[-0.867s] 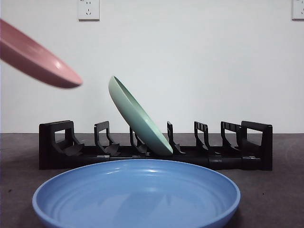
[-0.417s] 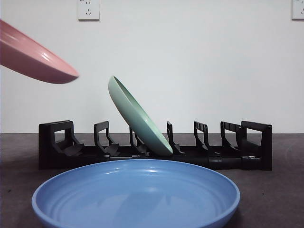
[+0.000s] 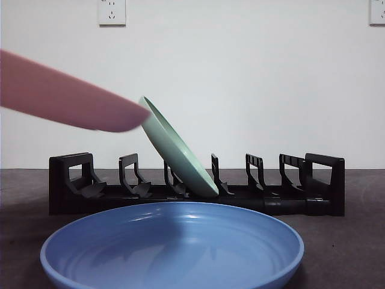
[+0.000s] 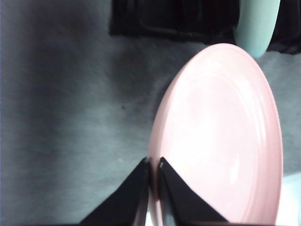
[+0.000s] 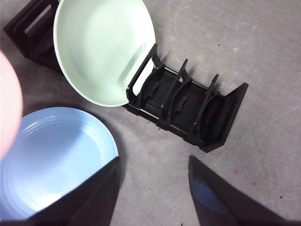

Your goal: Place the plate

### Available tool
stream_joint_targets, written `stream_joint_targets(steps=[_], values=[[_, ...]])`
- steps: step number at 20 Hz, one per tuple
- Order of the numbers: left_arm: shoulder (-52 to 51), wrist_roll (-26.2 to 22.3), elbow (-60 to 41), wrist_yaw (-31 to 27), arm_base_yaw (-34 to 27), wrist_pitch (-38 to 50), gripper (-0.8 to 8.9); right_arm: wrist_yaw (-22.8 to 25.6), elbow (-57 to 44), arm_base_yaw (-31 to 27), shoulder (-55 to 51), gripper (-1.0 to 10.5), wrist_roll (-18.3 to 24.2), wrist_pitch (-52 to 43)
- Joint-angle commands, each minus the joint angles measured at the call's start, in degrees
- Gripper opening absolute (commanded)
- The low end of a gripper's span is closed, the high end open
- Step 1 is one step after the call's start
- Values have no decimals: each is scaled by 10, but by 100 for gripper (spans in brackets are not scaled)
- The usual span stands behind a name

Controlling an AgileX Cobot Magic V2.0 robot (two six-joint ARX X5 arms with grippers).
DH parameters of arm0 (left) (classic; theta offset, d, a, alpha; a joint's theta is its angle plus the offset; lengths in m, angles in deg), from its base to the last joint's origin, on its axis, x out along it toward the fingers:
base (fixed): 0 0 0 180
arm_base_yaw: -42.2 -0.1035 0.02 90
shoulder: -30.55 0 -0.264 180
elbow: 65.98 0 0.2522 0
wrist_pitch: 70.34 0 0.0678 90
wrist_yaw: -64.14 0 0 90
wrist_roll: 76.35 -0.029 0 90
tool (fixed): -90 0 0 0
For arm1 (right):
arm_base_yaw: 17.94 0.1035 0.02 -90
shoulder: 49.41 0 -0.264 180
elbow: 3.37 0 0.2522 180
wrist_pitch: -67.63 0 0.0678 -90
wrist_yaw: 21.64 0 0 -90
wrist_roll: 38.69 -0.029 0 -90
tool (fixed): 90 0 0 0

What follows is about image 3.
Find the pale green round plate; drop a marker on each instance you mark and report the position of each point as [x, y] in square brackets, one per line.
[177, 156]

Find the blue round plate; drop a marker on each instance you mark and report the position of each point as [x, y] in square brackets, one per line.
[180, 256]

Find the pink round plate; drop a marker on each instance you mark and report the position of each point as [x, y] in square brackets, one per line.
[60, 93]

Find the black plate rack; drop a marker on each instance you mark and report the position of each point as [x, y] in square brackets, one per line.
[319, 207]

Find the white wall socket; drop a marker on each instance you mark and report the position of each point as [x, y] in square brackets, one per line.
[377, 13]
[112, 13]

